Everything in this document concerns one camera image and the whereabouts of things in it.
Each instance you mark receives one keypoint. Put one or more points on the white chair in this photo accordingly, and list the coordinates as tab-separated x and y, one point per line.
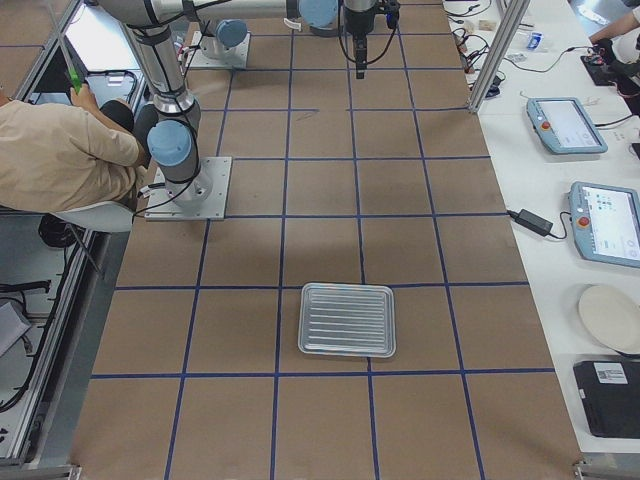
106	217

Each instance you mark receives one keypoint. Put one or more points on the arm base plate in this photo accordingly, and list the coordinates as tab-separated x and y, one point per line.
211	54
205	198

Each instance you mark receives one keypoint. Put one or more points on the teach pendant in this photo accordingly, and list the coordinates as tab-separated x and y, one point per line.
564	127
605	223

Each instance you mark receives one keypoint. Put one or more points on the white round plate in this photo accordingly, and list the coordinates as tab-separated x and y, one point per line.
611	317

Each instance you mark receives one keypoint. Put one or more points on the black laptop box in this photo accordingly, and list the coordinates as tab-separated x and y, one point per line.
609	391

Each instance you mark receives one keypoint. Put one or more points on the white curved plastic part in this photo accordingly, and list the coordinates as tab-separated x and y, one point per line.
294	25

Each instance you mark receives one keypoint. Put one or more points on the person in beige shirt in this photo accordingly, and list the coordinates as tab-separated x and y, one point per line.
57	157

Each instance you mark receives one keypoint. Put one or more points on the aluminium frame post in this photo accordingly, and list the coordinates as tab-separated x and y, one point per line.
503	36

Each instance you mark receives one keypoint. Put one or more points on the near teach pendant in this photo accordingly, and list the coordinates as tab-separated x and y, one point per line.
605	223

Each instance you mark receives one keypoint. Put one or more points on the far teach pendant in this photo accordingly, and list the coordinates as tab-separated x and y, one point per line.
564	127

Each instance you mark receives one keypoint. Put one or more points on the black power adapter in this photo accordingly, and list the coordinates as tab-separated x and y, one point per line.
531	221

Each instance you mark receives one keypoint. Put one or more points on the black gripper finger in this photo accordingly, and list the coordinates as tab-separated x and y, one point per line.
360	70

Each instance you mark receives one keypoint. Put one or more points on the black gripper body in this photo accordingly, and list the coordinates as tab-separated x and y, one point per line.
357	20

